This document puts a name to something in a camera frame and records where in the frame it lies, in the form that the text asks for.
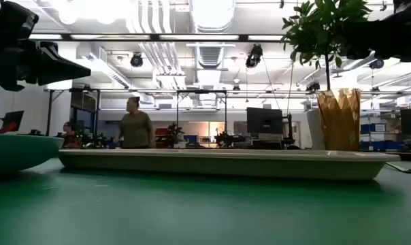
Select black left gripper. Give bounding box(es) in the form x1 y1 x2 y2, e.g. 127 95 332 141
0 39 92 93

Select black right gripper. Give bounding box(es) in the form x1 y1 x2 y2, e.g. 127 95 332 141
341 6 411 64

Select green round plate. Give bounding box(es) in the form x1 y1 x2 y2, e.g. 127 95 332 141
0 133 65 175

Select beige rectangular tray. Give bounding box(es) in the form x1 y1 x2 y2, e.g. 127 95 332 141
58 148 401 181

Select green leafy plant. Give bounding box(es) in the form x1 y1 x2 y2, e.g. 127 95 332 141
280 0 374 91

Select black laptop screen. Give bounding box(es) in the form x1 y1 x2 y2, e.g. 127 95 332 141
0 110 25 133

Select seated person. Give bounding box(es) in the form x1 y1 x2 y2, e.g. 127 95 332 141
62 121 83 149

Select round black ceiling fixture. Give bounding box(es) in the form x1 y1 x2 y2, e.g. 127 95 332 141
129 52 144 68

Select amber faceted plant vase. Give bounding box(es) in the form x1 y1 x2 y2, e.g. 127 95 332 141
316 88 362 152

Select black ceiling spotlight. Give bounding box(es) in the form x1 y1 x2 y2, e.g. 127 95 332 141
244 44 264 69

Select blue storage bins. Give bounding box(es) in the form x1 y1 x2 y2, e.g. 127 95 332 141
359 122 406 152

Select standing person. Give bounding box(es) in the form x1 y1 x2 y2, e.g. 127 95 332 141
113 96 157 150

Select small potted background plant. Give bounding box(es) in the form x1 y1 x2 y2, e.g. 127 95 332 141
166 121 186 149

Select overhead frame light bar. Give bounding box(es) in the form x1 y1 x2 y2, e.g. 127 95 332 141
27 33 285 43

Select black metal frame stand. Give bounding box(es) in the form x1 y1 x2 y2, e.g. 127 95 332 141
176 88 229 148

